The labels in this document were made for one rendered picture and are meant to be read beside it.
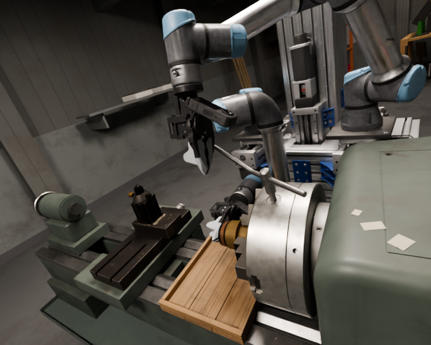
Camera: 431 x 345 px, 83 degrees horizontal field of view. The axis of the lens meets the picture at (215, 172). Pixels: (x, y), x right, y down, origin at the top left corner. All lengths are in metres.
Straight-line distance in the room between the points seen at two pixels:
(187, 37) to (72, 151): 3.67
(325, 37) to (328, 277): 1.08
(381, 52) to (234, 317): 0.90
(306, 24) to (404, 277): 1.13
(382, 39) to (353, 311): 0.75
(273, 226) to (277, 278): 0.10
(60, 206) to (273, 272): 1.10
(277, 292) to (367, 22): 0.76
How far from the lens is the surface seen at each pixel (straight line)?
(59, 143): 4.10
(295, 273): 0.54
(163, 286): 1.02
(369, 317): 0.45
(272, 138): 0.90
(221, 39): 0.62
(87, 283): 1.13
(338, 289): 0.42
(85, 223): 1.47
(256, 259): 0.55
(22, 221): 4.10
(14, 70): 4.11
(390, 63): 0.99
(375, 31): 0.93
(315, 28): 1.32
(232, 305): 0.83
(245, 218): 0.70
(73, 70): 4.33
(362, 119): 1.13
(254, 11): 0.83
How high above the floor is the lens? 1.54
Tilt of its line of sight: 23 degrees down
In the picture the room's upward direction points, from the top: 16 degrees counter-clockwise
